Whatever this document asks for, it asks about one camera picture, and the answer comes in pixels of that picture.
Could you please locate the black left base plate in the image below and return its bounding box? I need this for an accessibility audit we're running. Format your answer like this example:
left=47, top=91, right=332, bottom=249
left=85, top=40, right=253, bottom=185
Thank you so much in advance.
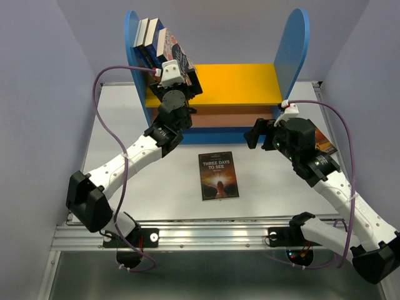
left=102, top=227, right=159, bottom=249

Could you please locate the aluminium mounting rail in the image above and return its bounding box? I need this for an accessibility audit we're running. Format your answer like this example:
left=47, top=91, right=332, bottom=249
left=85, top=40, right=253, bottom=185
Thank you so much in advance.
left=51, top=214, right=385, bottom=251

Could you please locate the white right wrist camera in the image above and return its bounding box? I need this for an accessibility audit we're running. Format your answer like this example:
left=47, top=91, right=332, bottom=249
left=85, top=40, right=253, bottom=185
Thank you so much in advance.
left=274, top=100, right=299, bottom=127

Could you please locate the Jane Eyre book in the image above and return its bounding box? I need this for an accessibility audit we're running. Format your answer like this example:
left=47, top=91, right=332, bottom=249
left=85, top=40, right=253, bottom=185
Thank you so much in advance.
left=144, top=18, right=164, bottom=68

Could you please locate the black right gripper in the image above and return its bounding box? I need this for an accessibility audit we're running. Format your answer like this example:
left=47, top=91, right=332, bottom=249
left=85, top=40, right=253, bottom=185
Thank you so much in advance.
left=244, top=117, right=299, bottom=163

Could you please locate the Three Days to See book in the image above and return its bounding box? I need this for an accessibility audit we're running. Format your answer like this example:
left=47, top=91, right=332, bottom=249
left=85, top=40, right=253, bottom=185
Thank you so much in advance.
left=198, top=151, right=239, bottom=201

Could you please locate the blue wooden bookshelf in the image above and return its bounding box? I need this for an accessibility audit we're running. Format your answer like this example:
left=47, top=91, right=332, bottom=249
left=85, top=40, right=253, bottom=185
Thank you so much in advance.
left=124, top=8, right=311, bottom=146

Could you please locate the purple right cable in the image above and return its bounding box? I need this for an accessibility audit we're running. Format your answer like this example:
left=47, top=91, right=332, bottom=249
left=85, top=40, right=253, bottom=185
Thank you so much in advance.
left=290, top=99, right=358, bottom=269

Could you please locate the Edward Tulane book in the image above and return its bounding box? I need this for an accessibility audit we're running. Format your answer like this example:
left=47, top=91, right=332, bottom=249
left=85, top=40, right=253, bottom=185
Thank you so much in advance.
left=315, top=127, right=338, bottom=155

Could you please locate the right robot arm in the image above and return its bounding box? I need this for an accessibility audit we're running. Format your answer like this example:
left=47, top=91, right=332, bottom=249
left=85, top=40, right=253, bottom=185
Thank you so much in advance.
left=244, top=117, right=399, bottom=284

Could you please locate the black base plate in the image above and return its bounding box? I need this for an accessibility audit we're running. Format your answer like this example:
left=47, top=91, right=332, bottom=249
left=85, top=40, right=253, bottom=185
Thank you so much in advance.
left=102, top=227, right=159, bottom=249
left=267, top=226, right=309, bottom=248

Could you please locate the Little Women book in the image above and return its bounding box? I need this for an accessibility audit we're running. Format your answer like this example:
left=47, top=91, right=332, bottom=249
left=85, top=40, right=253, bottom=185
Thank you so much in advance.
left=156, top=27, right=196, bottom=85

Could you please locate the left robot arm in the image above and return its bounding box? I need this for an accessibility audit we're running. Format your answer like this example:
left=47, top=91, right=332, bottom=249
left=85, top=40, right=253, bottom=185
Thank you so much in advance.
left=66, top=69, right=203, bottom=246

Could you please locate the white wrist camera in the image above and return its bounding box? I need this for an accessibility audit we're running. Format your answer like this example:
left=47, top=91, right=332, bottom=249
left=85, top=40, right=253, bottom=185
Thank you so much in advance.
left=155, top=59, right=185, bottom=88
left=274, top=100, right=299, bottom=127

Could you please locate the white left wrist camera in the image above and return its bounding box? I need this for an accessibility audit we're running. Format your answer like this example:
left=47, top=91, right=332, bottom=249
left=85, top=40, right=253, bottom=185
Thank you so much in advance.
left=155, top=59, right=185, bottom=88

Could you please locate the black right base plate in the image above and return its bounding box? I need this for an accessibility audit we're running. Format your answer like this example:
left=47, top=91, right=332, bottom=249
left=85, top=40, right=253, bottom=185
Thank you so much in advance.
left=267, top=226, right=309, bottom=248

